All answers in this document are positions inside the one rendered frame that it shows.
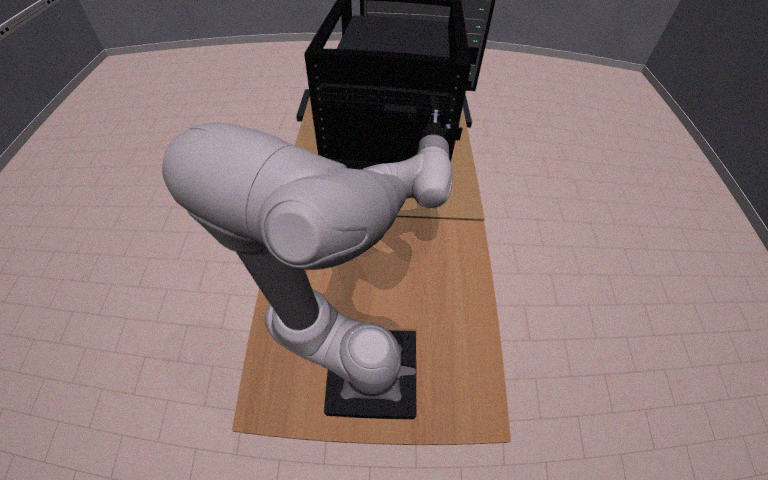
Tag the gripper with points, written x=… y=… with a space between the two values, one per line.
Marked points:
x=435 y=128

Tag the black metal rack frame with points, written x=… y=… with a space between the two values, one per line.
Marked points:
x=360 y=138

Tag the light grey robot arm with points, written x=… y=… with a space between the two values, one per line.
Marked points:
x=317 y=214

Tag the tan wooden board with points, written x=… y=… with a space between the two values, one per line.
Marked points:
x=464 y=201

